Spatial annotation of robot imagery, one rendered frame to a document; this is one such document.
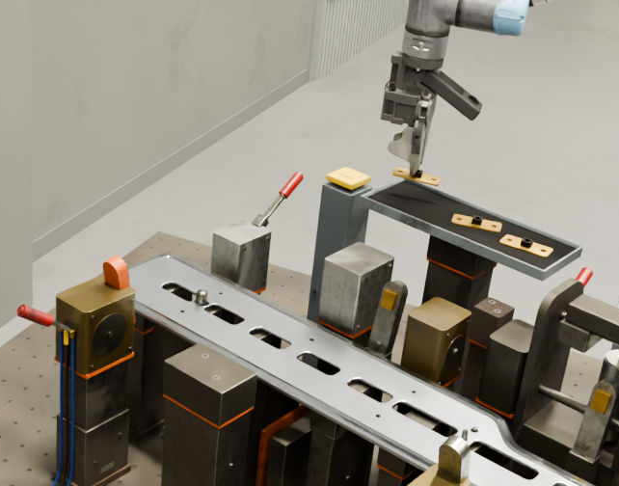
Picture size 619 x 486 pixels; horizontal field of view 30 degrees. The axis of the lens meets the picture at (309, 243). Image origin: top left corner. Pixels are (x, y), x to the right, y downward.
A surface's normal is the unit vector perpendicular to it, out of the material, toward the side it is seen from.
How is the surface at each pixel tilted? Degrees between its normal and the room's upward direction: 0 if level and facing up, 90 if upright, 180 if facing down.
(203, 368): 0
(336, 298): 90
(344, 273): 90
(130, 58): 90
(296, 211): 0
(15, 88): 90
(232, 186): 0
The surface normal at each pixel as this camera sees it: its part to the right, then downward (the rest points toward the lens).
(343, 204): -0.62, 0.29
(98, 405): 0.77, 0.35
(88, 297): 0.10, -0.89
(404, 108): -0.28, 0.40
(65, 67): 0.92, 0.26
